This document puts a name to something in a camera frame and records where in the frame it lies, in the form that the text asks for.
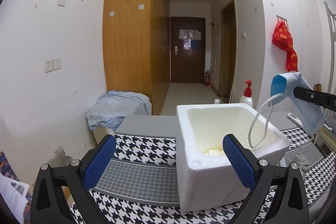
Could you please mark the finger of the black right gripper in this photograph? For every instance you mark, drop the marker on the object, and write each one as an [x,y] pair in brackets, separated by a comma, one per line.
[325,100]

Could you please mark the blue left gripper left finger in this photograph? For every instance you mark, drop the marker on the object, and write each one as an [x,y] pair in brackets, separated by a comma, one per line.
[96,160]

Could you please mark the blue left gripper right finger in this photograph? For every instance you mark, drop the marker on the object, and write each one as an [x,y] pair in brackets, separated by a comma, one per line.
[242,160]

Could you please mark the blue face mask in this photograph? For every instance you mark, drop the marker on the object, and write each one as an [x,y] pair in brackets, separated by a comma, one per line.
[282,86]

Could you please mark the grey cloth rag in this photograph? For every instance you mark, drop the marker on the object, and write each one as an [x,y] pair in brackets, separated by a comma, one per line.
[302,162]

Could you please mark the wooden planks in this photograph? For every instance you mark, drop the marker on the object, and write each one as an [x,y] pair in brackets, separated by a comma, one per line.
[319,87]

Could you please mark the white remote control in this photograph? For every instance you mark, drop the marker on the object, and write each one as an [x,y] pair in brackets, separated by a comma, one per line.
[293,118]

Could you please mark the houndstooth table mat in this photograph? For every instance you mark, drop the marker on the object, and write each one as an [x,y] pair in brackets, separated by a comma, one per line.
[139,184]

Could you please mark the black smartphone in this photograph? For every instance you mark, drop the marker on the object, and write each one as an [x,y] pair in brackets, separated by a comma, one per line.
[324,144]

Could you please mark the light blue crumpled sheet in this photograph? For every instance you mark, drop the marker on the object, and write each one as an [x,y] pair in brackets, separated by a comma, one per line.
[113,107]

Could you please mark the white pump bottle red cap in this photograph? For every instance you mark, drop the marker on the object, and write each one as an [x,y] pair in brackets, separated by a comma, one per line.
[247,94]

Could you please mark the red hanging plastic bags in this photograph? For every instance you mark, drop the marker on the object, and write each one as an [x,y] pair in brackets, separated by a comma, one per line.
[282,39]

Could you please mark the metal bunk bed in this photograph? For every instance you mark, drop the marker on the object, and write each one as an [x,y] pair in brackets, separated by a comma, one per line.
[329,57]

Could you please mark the red fire extinguisher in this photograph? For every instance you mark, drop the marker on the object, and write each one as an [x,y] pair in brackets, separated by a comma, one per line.
[207,78]

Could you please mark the wooden wardrobe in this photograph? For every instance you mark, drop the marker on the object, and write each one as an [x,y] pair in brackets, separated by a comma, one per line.
[135,40]

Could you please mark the dark brown door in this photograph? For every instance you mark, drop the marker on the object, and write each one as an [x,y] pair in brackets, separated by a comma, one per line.
[188,49]

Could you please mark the white wall sockets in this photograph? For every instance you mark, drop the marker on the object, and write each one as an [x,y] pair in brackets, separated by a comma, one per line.
[52,65]

